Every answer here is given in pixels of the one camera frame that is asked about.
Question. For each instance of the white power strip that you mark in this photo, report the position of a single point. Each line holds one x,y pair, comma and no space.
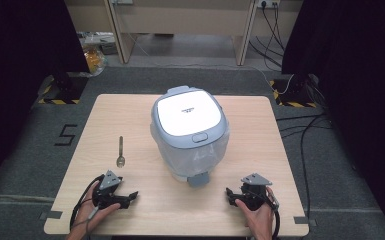
268,3

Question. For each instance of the black tape strip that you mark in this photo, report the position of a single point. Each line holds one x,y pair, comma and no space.
304,220
51,215

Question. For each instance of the beige wooden desk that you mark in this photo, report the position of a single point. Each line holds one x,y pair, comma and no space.
180,18

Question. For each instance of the black stand base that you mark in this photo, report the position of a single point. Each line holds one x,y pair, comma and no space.
295,91
63,87

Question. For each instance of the person's left hand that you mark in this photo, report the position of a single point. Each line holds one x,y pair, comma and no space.
90,215

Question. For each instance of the plastic bag with yellow contents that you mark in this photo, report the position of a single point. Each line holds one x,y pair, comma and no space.
94,60

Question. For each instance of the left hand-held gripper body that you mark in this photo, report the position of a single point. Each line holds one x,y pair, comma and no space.
106,196

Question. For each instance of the metal spoon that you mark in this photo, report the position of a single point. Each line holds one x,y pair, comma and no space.
120,162

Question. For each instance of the white and grey rice cooker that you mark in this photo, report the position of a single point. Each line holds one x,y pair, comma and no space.
188,113

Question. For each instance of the pile of boxes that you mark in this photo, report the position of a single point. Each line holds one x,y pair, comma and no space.
96,39

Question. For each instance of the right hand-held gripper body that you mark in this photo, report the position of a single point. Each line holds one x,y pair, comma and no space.
255,196

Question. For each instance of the black curtain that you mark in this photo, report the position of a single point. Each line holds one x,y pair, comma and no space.
20,66
356,66

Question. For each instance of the person's right hand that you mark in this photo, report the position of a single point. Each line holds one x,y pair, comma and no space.
260,221

